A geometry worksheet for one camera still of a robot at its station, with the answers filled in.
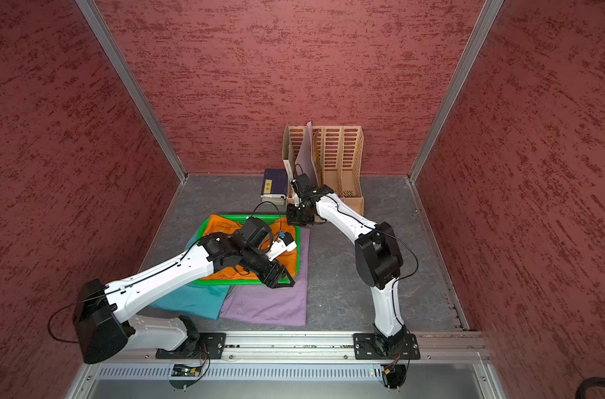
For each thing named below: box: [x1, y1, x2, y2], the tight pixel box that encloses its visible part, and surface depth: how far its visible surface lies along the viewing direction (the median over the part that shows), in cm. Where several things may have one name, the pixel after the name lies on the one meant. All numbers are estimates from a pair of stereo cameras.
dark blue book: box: [260, 168, 289, 206], surface depth 117 cm
